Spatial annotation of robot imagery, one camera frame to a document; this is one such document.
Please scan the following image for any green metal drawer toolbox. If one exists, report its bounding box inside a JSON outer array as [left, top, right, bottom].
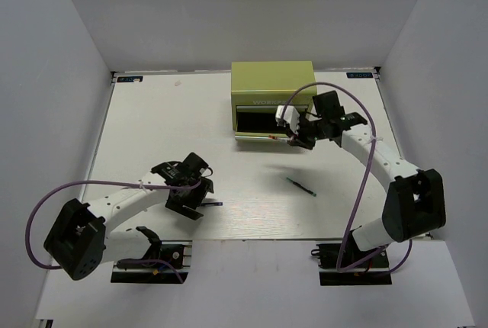
[[230, 61, 317, 142]]

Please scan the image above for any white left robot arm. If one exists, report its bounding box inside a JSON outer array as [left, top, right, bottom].
[[43, 153, 214, 281]]

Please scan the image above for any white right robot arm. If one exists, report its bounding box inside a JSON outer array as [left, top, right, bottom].
[[275, 91, 447, 272]]

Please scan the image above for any purple pen refill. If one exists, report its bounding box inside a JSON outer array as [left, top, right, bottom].
[[201, 201, 223, 207]]

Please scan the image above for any black logo sticker right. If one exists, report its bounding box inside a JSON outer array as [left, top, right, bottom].
[[346, 72, 374, 79]]

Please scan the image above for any black logo sticker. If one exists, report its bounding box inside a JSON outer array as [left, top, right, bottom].
[[346, 72, 374, 79], [117, 76, 143, 83]]

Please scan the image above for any green pen refill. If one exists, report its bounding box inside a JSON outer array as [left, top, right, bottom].
[[286, 177, 316, 197]]

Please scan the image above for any black logo sticker left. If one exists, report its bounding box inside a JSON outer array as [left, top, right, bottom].
[[117, 76, 143, 83]]

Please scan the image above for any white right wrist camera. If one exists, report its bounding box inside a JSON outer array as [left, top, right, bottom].
[[275, 105, 300, 135]]

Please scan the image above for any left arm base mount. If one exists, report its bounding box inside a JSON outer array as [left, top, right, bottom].
[[111, 241, 192, 285]]

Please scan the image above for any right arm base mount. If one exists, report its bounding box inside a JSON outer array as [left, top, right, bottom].
[[310, 242, 392, 287]]

